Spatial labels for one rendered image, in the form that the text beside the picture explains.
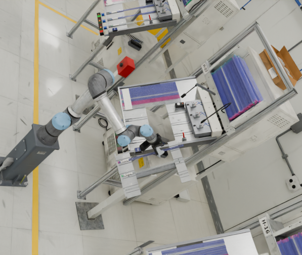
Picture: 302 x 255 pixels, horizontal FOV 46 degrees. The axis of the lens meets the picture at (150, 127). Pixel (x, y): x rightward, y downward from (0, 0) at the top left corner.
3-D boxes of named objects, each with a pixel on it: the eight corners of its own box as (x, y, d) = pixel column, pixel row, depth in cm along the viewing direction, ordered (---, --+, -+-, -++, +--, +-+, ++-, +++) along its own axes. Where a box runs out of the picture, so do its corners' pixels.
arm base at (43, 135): (38, 143, 240) (45, 136, 235) (35, 125, 247) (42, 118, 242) (57, 146, 251) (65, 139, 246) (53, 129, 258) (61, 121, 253)
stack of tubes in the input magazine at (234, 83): (228, 120, 271) (258, 100, 256) (210, 73, 300) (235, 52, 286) (238, 125, 279) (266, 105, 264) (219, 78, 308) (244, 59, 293)
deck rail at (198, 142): (129, 156, 280) (129, 152, 275) (129, 154, 281) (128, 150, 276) (216, 142, 287) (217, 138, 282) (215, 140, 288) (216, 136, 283)
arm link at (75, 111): (53, 119, 249) (96, 69, 220) (65, 112, 261) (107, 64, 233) (65, 131, 249) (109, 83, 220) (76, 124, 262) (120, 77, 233)
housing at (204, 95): (210, 141, 289) (212, 132, 277) (195, 96, 317) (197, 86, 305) (219, 140, 289) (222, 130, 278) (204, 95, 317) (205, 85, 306)
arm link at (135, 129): (121, 128, 230) (136, 130, 226) (128, 122, 240) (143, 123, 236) (122, 139, 233) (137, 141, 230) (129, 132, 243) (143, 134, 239)
